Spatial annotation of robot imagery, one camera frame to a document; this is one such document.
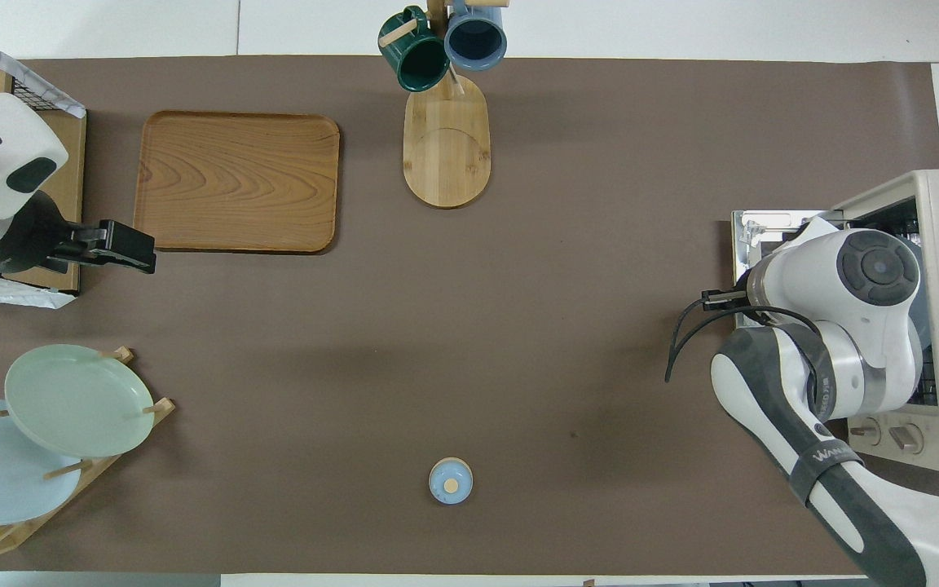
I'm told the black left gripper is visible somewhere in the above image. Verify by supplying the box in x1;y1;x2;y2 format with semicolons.
46;220;156;274

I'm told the toaster oven glass door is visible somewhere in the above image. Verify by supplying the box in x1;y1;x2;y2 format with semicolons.
732;210;845;331

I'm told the low wooden box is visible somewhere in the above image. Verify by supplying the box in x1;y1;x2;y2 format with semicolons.
33;110;86;293

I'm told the rectangular wooden tray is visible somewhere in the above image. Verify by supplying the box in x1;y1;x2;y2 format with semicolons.
134;111;341;254

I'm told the pale green plate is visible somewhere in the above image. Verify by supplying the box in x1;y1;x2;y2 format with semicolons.
5;344;156;458

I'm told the wooden plate rack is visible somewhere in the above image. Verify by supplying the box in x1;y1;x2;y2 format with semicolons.
0;346;175;563

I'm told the wooden mug tree stand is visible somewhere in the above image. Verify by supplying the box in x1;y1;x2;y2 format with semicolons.
378;0;511;209

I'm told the dark green mug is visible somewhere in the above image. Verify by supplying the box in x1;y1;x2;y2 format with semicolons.
378;7;451;92

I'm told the blue grey mug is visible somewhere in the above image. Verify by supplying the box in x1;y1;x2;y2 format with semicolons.
443;0;509;72

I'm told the large brown table mat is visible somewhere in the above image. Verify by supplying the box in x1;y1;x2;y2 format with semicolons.
0;55;939;576

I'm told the white rimmed wire basket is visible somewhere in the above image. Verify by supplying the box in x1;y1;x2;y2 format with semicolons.
0;20;87;309

